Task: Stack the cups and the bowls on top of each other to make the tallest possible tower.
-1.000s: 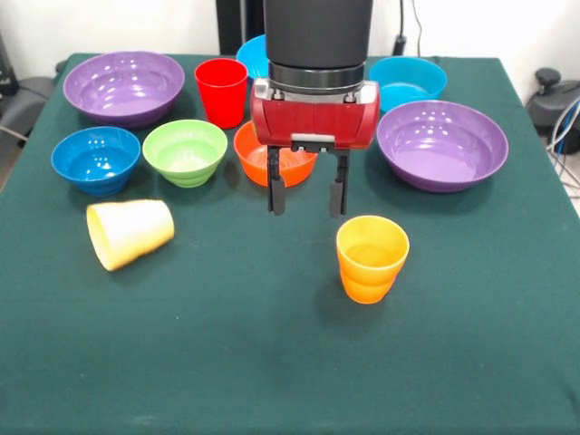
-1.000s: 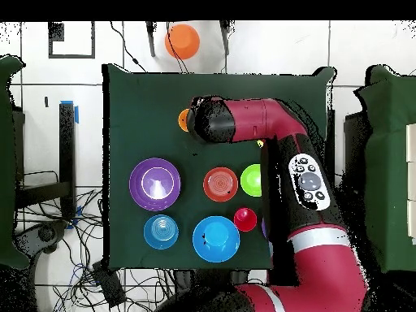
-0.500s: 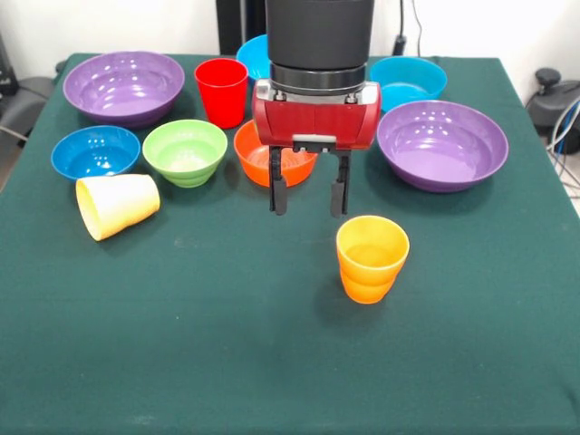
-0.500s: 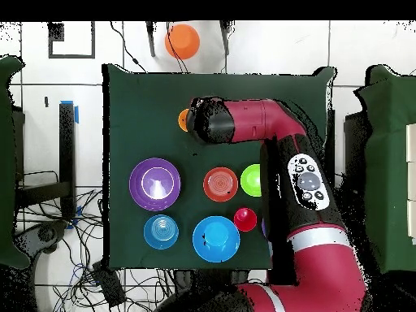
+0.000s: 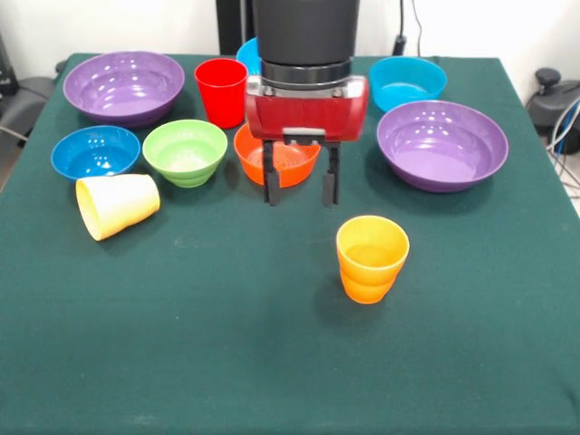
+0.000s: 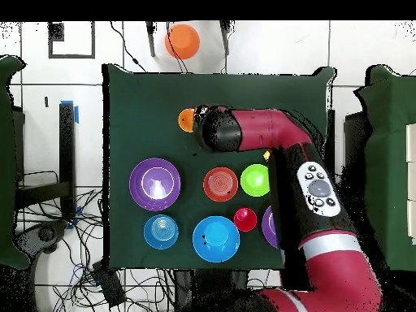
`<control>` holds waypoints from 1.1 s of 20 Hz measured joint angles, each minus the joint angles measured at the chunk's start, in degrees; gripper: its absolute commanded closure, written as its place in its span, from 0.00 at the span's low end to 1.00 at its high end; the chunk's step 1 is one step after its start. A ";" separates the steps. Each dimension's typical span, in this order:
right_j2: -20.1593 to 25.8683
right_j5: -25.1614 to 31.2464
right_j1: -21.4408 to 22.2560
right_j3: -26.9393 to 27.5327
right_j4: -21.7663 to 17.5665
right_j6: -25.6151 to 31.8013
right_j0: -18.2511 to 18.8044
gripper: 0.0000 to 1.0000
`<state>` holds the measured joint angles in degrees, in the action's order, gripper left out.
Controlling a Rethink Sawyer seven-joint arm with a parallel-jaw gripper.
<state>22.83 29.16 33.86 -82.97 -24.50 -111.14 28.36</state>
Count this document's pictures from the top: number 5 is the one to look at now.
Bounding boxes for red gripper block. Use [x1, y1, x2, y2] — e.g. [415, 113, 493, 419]
[244, 74, 371, 208]

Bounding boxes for orange plastic cup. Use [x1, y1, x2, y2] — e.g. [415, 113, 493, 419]
[335, 215, 411, 305]

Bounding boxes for purple plastic bowl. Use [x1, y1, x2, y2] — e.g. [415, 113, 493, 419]
[376, 100, 510, 195]
[62, 50, 187, 131]

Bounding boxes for yellow plastic cup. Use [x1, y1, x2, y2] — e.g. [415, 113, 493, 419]
[74, 173, 161, 242]

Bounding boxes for orange-red plastic bowl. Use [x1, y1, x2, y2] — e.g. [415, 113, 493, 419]
[233, 122, 323, 189]

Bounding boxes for red plastic cup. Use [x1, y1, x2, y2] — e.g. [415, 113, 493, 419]
[194, 58, 249, 130]

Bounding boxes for green plastic bowl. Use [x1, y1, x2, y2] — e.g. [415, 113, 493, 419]
[141, 119, 229, 189]

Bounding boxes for large light blue bowl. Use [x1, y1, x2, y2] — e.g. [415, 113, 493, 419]
[235, 37, 263, 77]

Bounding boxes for small light blue bowl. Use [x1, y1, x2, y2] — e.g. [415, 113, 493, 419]
[369, 55, 449, 113]

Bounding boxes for dark green tablecloth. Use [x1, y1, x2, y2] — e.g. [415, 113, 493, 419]
[0, 53, 580, 435]

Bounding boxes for dark blue plastic bowl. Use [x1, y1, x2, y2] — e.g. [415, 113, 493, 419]
[50, 125, 142, 182]

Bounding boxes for black office chair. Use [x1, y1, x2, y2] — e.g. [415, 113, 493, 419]
[0, 31, 67, 137]

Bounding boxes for black hanging cable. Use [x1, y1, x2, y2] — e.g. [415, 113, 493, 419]
[392, 0, 408, 56]

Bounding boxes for tangle of floor cables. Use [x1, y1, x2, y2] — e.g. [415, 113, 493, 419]
[546, 97, 580, 191]

